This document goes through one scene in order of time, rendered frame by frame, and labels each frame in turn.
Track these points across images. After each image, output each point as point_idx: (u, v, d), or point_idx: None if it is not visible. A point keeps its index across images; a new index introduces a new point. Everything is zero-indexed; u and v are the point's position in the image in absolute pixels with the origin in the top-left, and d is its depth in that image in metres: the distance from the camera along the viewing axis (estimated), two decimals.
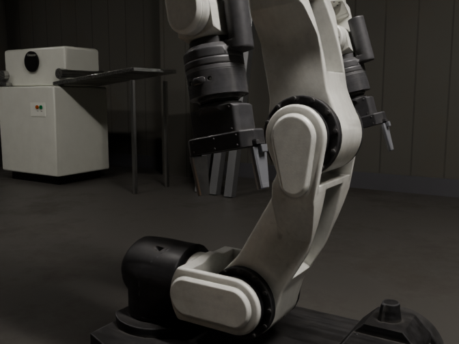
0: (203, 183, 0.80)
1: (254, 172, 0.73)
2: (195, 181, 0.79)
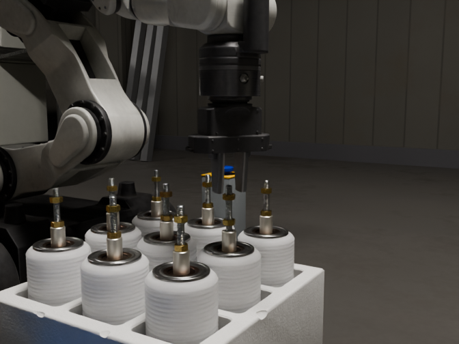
0: (238, 179, 0.78)
1: (215, 175, 0.77)
2: (238, 175, 0.79)
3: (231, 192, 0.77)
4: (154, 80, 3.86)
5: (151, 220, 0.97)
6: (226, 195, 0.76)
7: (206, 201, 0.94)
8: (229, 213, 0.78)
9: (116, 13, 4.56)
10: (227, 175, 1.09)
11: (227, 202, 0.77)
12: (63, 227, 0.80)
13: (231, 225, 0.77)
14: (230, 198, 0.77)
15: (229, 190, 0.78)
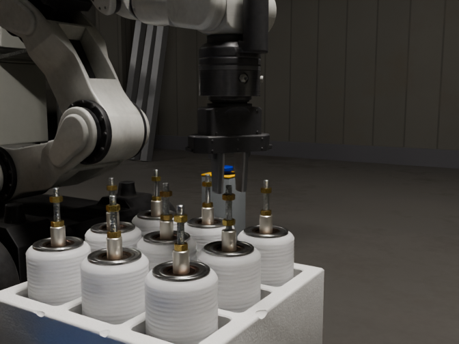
0: (238, 179, 0.78)
1: (215, 175, 0.77)
2: (238, 175, 0.79)
3: (226, 192, 0.78)
4: (154, 80, 3.86)
5: (151, 220, 0.97)
6: (235, 194, 0.77)
7: (206, 201, 0.94)
8: (225, 214, 0.78)
9: (116, 13, 4.56)
10: (227, 175, 1.09)
11: (231, 201, 0.78)
12: (63, 226, 0.80)
13: (232, 223, 0.79)
14: (233, 197, 0.78)
15: (225, 191, 0.77)
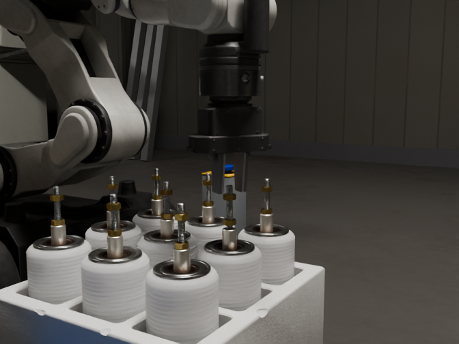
0: (237, 179, 0.78)
1: (215, 175, 0.77)
2: (238, 175, 0.79)
3: (232, 192, 0.77)
4: (154, 79, 3.86)
5: (152, 218, 0.97)
6: (225, 195, 0.77)
7: (207, 200, 0.94)
8: (230, 213, 0.78)
9: (116, 13, 4.56)
10: (228, 174, 1.09)
11: (227, 202, 0.77)
12: (63, 225, 0.80)
13: (229, 225, 0.77)
14: (229, 198, 0.77)
15: (230, 190, 0.78)
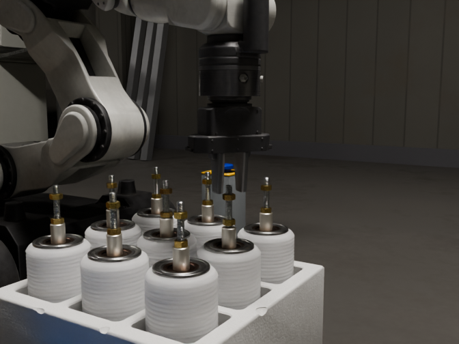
0: (238, 179, 0.78)
1: (215, 175, 0.77)
2: (238, 175, 0.79)
3: (227, 193, 0.77)
4: (154, 79, 3.86)
5: (151, 218, 0.97)
6: None
7: (206, 198, 0.94)
8: (230, 214, 0.77)
9: (116, 13, 4.56)
10: (227, 173, 1.09)
11: (227, 201, 0.78)
12: (63, 224, 0.80)
13: (224, 223, 0.78)
14: (224, 197, 0.78)
15: (230, 191, 0.77)
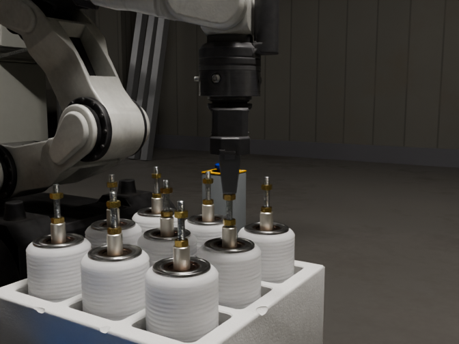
0: (231, 181, 0.77)
1: (238, 175, 0.77)
2: (238, 178, 0.76)
3: None
4: (154, 78, 3.86)
5: (151, 217, 0.97)
6: (224, 194, 0.77)
7: (207, 198, 0.93)
8: (231, 213, 0.78)
9: (116, 13, 4.56)
10: None
11: (227, 202, 0.77)
12: (63, 223, 0.80)
13: (228, 225, 0.77)
14: (227, 198, 0.77)
15: None
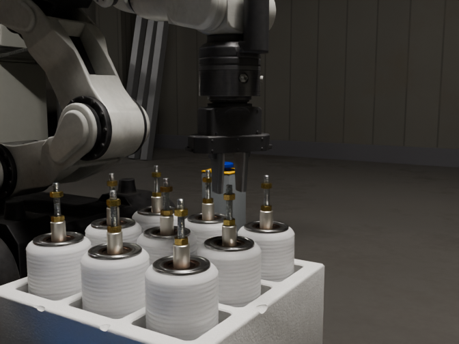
0: (238, 179, 0.78)
1: (215, 175, 0.77)
2: (238, 175, 0.79)
3: (227, 193, 0.77)
4: (154, 78, 3.86)
5: (151, 216, 0.97)
6: None
7: (207, 197, 0.94)
8: (229, 214, 0.77)
9: (116, 13, 4.56)
10: (228, 171, 1.09)
11: (229, 201, 0.78)
12: (63, 222, 0.80)
13: (225, 222, 0.79)
14: (225, 196, 0.78)
15: (229, 191, 0.77)
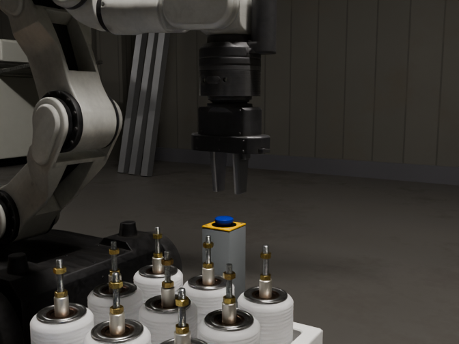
0: (220, 179, 0.78)
1: (234, 177, 0.75)
2: (212, 177, 0.77)
3: (231, 271, 0.79)
4: (154, 95, 3.88)
5: (153, 278, 0.99)
6: (224, 274, 0.78)
7: (207, 262, 0.95)
8: (231, 291, 0.80)
9: None
10: (228, 227, 1.11)
11: (227, 280, 0.79)
12: (66, 297, 0.82)
13: (228, 304, 0.79)
14: (227, 278, 0.78)
15: (231, 268, 0.79)
